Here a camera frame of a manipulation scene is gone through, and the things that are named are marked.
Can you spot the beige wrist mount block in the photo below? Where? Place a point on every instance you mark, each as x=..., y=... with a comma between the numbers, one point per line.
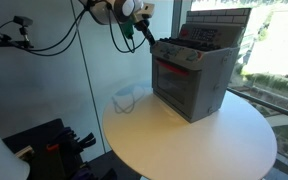
x=144, y=11

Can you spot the purple tool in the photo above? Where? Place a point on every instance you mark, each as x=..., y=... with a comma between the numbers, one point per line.
x=82, y=174

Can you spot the white rounded robot base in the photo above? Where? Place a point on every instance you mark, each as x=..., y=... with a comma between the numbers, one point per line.
x=0, y=156

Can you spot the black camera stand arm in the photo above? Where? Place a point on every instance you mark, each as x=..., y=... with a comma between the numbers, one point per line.
x=9, y=43

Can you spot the black external camera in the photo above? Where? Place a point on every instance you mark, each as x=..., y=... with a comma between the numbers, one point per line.
x=23, y=21

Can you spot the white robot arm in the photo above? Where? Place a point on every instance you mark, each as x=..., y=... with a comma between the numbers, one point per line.
x=104, y=11

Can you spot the grey toy oven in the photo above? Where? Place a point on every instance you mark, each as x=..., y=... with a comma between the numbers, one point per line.
x=210, y=76

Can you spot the black equipment cart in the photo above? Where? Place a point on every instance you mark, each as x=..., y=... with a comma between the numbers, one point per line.
x=40, y=133

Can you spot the black clamp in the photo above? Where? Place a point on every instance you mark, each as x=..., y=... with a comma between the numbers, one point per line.
x=87, y=140

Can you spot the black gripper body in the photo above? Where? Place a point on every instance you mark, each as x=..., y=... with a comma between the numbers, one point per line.
x=143, y=26

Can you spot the blue toy oven knob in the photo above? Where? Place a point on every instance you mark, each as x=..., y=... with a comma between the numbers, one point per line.
x=195, y=56
x=168, y=50

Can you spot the grey window frame post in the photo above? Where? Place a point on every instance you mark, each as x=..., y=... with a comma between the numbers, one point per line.
x=176, y=16

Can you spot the beige box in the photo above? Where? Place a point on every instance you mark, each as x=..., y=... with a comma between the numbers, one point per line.
x=24, y=152

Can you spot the dark horizontal window rail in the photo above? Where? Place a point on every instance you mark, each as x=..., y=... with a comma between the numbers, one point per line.
x=267, y=104

